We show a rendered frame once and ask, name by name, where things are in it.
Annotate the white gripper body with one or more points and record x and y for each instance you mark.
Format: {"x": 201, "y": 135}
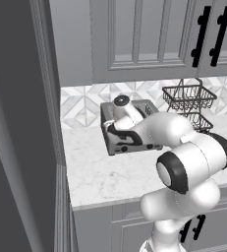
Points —
{"x": 107, "y": 125}

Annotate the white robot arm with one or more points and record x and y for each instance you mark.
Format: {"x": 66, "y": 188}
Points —
{"x": 197, "y": 157}

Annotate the dark grey toaster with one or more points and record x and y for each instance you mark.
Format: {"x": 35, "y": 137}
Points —
{"x": 109, "y": 111}

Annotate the grey tall cabinet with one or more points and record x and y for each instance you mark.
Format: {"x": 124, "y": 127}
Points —
{"x": 16, "y": 131}

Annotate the grey base cupboard door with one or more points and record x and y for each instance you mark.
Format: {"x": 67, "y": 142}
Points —
{"x": 131, "y": 236}
{"x": 221, "y": 226}

